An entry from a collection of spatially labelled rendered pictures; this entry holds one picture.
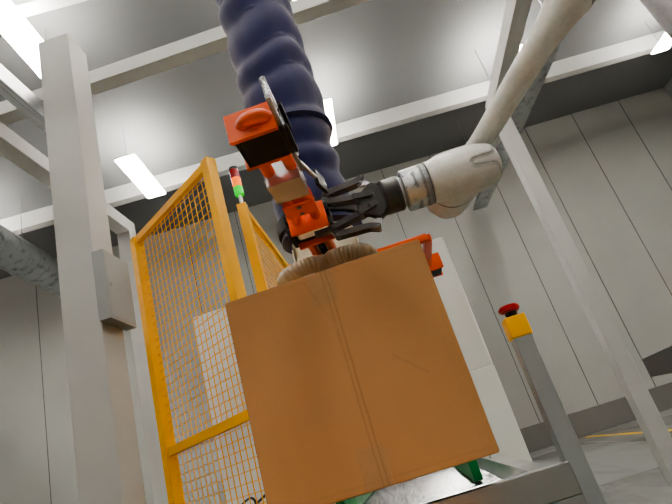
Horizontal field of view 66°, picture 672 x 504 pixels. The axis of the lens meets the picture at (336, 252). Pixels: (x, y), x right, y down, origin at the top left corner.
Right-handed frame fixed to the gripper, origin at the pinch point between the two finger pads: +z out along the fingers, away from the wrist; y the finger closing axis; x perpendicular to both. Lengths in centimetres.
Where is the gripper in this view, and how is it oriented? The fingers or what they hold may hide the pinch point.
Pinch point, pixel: (310, 222)
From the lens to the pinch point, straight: 110.2
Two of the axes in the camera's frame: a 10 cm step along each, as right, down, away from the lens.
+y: 2.8, 8.9, -3.7
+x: 1.5, 3.4, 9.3
